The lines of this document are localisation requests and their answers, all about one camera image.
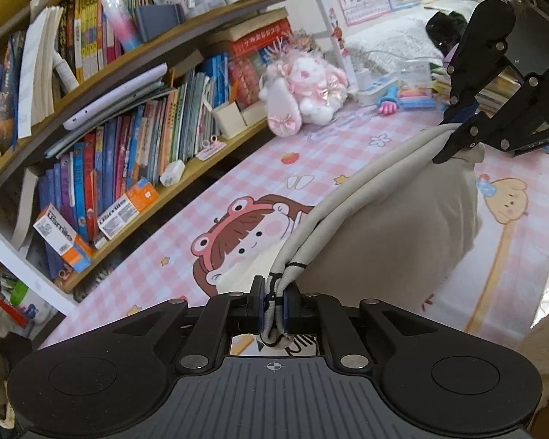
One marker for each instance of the white lace cloth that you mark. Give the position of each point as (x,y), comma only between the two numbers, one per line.
(393,41)

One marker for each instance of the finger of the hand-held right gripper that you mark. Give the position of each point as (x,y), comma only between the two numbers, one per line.
(460,112)
(453,144)

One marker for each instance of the beige thick book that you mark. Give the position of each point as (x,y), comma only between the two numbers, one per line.
(247,20)

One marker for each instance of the row of colourful books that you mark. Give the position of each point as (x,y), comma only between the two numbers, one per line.
(119,160)

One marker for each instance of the white charger plug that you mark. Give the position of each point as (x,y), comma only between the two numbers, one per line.
(363,75)

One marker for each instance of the clear acrylic card stand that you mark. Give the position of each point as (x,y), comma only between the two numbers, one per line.
(416,75)

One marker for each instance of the wooden bookshelf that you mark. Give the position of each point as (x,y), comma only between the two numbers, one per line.
(190,196)

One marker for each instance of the red thick dictionary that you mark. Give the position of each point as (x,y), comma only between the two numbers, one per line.
(260,36)

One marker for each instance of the thick grey paperback book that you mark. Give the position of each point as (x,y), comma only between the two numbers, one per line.
(25,210)

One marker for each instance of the blue pink toy hand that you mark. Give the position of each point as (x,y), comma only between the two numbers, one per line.
(389,100)

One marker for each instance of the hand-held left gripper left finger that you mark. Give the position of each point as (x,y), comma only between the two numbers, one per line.
(261,311)

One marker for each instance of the flat white orange box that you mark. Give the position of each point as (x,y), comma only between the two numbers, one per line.
(128,206)

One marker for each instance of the dark grey box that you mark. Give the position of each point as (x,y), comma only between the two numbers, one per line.
(158,23)

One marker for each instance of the stack of thin teal booklets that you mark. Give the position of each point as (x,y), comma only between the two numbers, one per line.
(119,116)

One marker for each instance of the deer wall sticker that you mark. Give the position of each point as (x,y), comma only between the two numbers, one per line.
(338,34)

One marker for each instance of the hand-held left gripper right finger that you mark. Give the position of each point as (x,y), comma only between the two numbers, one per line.
(287,313)

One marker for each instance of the pastel gradient bottle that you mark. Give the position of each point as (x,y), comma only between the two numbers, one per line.
(119,18)

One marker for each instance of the pink checked cartoon table mat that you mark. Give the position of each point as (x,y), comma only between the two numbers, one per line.
(256,178)

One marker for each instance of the small white plastic case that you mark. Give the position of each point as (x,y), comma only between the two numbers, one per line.
(171,173)

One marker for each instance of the cream pen holder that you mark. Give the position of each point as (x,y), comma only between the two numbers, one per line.
(228,121)

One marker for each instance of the tall white orange box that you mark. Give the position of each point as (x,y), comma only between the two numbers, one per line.
(59,233)

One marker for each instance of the row of red yellow books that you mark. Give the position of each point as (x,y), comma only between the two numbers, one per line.
(91,23)

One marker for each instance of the red patterned thick book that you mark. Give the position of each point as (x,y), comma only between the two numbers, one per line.
(245,77)

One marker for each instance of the white tube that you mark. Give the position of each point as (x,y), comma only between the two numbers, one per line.
(66,73)

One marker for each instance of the pink white plush bunny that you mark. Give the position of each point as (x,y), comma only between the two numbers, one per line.
(306,91)

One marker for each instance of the thick book with white pages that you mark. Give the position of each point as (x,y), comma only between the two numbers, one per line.
(39,73)

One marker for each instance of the beige sweatpants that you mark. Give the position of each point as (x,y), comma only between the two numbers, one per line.
(393,219)

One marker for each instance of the white power strip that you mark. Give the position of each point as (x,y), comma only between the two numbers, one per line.
(375,91)

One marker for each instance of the low cream box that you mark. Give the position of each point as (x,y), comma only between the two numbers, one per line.
(255,112)

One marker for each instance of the white tablet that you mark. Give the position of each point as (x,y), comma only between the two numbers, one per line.
(114,100)

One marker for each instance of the black bag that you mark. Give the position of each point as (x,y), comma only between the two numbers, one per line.
(441,29)

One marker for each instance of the stack of books by wall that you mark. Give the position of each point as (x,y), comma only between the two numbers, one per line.
(498,91)

